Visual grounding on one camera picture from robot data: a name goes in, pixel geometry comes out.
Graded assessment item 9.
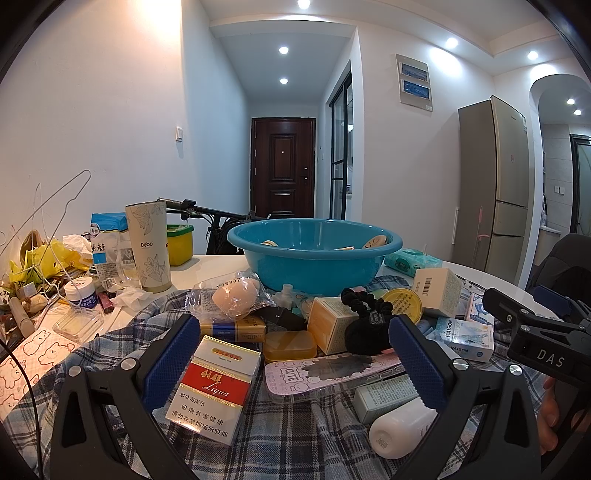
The white plastic bag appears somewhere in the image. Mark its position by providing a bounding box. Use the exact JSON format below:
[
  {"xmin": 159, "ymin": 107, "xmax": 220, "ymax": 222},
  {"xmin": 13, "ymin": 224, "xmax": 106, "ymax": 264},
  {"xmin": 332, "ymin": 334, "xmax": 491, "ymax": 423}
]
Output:
[{"xmin": 62, "ymin": 233, "xmax": 94, "ymax": 256}]

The beige refrigerator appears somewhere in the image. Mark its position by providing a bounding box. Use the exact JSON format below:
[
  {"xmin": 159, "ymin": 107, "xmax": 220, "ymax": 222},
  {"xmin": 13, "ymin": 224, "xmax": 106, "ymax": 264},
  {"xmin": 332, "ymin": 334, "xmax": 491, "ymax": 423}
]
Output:
[{"xmin": 457, "ymin": 96, "xmax": 531, "ymax": 284}]

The person's right hand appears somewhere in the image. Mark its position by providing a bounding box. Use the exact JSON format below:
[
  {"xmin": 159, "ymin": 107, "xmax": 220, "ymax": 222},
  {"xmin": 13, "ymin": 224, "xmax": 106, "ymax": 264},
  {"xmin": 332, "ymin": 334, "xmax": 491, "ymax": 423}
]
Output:
[{"xmin": 538, "ymin": 376, "xmax": 575, "ymax": 455}]

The yellow cardboard box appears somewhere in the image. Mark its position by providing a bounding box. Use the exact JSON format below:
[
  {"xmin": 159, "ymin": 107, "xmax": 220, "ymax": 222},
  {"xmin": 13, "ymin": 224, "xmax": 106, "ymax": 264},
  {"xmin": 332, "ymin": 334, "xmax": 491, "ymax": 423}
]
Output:
[{"xmin": 307, "ymin": 298, "xmax": 365, "ymax": 355}]

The white barcode box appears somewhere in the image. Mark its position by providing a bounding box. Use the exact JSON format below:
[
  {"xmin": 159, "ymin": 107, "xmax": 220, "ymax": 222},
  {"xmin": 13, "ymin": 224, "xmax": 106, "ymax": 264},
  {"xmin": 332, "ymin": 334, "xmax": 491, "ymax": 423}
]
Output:
[{"xmin": 411, "ymin": 268, "xmax": 462, "ymax": 319}]

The bear print pouch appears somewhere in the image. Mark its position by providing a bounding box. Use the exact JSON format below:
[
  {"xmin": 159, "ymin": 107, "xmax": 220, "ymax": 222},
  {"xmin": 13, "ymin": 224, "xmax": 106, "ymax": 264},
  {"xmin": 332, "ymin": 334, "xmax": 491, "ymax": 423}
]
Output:
[{"xmin": 0, "ymin": 325, "xmax": 79, "ymax": 421}]

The white printed box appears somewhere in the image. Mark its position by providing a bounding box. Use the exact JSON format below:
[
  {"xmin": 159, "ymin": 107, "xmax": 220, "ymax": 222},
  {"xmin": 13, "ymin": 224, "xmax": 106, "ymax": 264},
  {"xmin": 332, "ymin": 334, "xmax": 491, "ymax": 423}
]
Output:
[{"xmin": 464, "ymin": 293, "xmax": 497, "ymax": 324}]

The yellow round tin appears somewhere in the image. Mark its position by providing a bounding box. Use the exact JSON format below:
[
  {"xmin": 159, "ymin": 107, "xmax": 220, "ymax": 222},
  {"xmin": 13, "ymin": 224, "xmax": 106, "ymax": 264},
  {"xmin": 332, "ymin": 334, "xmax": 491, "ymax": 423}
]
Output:
[{"xmin": 383, "ymin": 287, "xmax": 424, "ymax": 324}]

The yellow plastic bag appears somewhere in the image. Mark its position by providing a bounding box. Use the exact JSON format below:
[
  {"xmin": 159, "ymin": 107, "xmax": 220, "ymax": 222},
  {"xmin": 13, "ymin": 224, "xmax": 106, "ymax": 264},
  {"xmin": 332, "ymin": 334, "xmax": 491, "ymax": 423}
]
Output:
[{"xmin": 9, "ymin": 240, "xmax": 90, "ymax": 283}]

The clear plastic case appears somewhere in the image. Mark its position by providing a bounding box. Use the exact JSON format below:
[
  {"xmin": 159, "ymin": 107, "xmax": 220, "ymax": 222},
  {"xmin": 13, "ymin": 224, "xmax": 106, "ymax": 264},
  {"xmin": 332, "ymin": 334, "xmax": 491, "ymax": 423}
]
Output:
[{"xmin": 53, "ymin": 305, "xmax": 105, "ymax": 343}]

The blue plaid cloth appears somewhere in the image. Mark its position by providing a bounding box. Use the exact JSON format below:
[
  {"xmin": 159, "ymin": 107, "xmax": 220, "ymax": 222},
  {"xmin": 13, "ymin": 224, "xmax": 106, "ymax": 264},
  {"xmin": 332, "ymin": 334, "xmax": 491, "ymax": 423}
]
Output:
[{"xmin": 9, "ymin": 274, "xmax": 555, "ymax": 480}]

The brown wooden door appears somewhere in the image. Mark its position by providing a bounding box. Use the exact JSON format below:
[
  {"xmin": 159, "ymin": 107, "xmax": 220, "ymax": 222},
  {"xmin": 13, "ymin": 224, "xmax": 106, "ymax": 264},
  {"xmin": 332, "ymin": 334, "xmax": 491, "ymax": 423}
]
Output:
[{"xmin": 250, "ymin": 117, "xmax": 316, "ymax": 220}]

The yellow plastic case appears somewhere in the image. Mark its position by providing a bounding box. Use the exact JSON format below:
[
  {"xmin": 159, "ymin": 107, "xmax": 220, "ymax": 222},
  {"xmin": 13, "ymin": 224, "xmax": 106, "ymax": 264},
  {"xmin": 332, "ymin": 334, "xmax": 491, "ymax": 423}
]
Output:
[{"xmin": 263, "ymin": 330, "xmax": 318, "ymax": 363}]

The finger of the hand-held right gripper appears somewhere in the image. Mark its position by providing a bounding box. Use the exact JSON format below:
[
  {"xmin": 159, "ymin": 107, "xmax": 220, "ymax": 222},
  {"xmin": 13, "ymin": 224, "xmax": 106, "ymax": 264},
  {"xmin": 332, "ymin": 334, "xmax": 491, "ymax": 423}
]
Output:
[
  {"xmin": 483, "ymin": 287, "xmax": 555, "ymax": 340},
  {"xmin": 534, "ymin": 285, "xmax": 591, "ymax": 329}
]

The white plastic bottle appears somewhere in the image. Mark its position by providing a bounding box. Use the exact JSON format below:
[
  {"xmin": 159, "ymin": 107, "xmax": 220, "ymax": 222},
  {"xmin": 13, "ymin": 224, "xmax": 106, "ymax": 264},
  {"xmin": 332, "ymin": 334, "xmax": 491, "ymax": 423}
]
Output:
[{"xmin": 368, "ymin": 397, "xmax": 439, "ymax": 460}]

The blue white sugar bag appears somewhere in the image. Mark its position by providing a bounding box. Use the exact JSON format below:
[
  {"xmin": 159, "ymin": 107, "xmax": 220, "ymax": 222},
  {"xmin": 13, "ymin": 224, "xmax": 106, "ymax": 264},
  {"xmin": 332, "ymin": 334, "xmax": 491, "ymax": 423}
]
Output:
[{"xmin": 90, "ymin": 212, "xmax": 132, "ymax": 283}]

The white jar blue label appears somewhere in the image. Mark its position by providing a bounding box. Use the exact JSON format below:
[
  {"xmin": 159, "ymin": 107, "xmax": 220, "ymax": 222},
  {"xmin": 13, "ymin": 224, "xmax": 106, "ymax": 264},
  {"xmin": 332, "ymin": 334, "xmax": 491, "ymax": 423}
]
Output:
[{"xmin": 64, "ymin": 278, "xmax": 99, "ymax": 310}]

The beige sponge in clear bag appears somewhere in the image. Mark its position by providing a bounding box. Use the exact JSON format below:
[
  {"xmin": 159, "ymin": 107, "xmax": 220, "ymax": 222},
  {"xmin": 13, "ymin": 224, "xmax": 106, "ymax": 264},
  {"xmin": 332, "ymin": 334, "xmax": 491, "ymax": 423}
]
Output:
[{"xmin": 191, "ymin": 277, "xmax": 273, "ymax": 320}]

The crumpled white tissue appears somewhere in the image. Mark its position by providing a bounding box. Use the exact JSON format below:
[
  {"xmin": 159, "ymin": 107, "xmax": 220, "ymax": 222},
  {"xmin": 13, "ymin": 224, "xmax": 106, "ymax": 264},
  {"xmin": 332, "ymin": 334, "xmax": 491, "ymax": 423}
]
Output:
[{"xmin": 113, "ymin": 286, "xmax": 160, "ymax": 311}]

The grey wall panel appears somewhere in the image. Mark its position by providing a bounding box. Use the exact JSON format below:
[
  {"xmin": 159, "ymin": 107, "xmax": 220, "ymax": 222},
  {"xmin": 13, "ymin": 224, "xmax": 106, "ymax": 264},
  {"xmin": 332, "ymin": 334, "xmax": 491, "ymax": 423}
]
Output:
[{"xmin": 395, "ymin": 54, "xmax": 435, "ymax": 112}]

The dark cloth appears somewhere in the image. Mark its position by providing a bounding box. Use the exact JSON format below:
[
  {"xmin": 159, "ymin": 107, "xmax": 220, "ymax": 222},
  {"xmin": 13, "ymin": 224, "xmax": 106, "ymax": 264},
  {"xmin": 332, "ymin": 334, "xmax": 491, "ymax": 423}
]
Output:
[{"xmin": 526, "ymin": 233, "xmax": 591, "ymax": 305}]

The blue white small box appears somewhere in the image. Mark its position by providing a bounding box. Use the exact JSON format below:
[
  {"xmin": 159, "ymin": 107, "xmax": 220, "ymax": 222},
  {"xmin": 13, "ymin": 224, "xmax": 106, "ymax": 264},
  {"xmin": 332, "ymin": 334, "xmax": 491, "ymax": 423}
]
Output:
[{"xmin": 434, "ymin": 316, "xmax": 496, "ymax": 361}]

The black framed glass door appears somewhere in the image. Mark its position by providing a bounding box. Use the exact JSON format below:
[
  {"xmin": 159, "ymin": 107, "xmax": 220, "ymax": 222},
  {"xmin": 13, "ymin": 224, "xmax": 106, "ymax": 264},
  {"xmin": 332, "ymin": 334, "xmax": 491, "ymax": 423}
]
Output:
[{"xmin": 324, "ymin": 65, "xmax": 355, "ymax": 221}]

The black cable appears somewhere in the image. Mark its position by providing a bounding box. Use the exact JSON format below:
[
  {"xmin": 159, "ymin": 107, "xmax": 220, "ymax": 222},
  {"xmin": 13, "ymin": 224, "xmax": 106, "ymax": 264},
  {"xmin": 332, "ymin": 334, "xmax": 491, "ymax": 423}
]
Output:
[{"xmin": 0, "ymin": 342, "xmax": 49, "ymax": 480}]

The black bicycle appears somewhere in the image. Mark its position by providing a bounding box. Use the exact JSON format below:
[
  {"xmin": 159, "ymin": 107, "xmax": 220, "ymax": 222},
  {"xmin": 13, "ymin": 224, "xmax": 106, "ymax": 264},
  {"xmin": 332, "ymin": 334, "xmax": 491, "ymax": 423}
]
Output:
[{"xmin": 157, "ymin": 198, "xmax": 278, "ymax": 256}]

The pink printed phone case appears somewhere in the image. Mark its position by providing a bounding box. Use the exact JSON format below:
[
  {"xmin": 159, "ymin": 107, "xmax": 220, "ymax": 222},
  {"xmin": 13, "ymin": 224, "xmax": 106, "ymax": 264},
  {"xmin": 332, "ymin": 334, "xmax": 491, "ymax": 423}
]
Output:
[{"xmin": 263, "ymin": 353, "xmax": 407, "ymax": 404}]

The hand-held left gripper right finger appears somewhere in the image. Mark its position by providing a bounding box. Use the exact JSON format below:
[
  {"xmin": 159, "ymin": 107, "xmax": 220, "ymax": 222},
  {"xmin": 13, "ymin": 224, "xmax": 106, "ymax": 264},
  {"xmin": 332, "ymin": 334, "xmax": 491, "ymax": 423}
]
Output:
[{"xmin": 388, "ymin": 314, "xmax": 541, "ymax": 480}]

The wire clothes hanger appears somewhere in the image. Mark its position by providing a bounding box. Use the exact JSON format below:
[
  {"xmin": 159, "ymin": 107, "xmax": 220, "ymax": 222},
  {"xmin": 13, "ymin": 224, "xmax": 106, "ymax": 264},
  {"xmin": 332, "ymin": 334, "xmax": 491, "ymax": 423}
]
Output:
[{"xmin": 0, "ymin": 170, "xmax": 93, "ymax": 282}]

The small clear bottle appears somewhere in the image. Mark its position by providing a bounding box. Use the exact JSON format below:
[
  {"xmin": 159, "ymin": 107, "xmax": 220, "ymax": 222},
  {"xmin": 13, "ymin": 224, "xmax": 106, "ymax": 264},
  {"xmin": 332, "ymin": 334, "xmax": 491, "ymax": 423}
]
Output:
[{"xmin": 277, "ymin": 284, "xmax": 315, "ymax": 319}]

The wooden handle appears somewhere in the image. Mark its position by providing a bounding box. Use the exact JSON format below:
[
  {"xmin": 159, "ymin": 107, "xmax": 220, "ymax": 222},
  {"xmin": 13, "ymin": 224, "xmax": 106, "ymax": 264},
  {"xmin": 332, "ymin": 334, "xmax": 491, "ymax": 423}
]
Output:
[{"xmin": 9, "ymin": 298, "xmax": 36, "ymax": 339}]

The pale green box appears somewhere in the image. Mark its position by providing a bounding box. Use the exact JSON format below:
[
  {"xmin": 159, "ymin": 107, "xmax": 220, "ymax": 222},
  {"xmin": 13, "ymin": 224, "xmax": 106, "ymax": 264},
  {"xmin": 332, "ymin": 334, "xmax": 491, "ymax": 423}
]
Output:
[{"xmin": 353, "ymin": 374, "xmax": 419, "ymax": 425}]

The black hair scrunchie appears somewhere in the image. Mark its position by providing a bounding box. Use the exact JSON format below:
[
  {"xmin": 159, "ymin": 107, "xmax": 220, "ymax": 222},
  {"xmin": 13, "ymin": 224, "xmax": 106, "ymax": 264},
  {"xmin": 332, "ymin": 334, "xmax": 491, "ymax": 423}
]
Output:
[{"xmin": 341, "ymin": 286, "xmax": 393, "ymax": 320}]

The gold blue flat box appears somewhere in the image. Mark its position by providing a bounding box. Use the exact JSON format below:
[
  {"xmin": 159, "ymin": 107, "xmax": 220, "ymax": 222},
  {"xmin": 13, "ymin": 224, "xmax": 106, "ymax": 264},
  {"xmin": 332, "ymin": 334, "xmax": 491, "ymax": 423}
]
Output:
[{"xmin": 201, "ymin": 316, "xmax": 267, "ymax": 343}]

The blue plastic basin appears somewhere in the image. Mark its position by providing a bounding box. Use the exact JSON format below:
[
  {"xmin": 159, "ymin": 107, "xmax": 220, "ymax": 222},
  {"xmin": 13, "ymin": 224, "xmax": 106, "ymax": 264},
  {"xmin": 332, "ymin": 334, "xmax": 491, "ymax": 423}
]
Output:
[{"xmin": 226, "ymin": 219, "xmax": 403, "ymax": 297}]

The red white cigarette pack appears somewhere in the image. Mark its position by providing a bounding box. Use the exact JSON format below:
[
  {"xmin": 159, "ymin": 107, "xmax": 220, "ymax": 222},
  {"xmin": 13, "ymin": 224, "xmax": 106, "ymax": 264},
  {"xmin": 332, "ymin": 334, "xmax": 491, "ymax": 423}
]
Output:
[{"xmin": 164, "ymin": 336, "xmax": 263, "ymax": 448}]

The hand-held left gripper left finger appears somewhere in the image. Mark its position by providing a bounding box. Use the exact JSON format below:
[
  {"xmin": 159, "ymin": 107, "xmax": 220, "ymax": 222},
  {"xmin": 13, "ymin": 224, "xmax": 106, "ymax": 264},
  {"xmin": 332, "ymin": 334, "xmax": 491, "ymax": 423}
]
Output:
[{"xmin": 50, "ymin": 314, "xmax": 202, "ymax": 480}]

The cream flower print tumbler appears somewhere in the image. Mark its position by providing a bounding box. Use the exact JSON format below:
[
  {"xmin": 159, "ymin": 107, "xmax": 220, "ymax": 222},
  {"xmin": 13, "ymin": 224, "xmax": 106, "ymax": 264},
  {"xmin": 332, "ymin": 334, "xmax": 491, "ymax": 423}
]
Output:
[{"xmin": 126, "ymin": 199, "xmax": 171, "ymax": 294}]

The yellow box green lid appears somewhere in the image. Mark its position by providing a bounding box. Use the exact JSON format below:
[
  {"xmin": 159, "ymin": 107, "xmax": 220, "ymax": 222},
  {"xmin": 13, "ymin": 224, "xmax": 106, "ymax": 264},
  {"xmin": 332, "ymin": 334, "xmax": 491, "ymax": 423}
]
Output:
[{"xmin": 166, "ymin": 224, "xmax": 194, "ymax": 267}]

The teal tissue pack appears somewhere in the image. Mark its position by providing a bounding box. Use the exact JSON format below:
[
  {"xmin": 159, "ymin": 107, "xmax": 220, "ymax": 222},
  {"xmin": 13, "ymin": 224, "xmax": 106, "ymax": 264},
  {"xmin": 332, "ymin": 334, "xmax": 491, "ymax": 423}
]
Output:
[{"xmin": 384, "ymin": 248, "xmax": 444, "ymax": 278}]

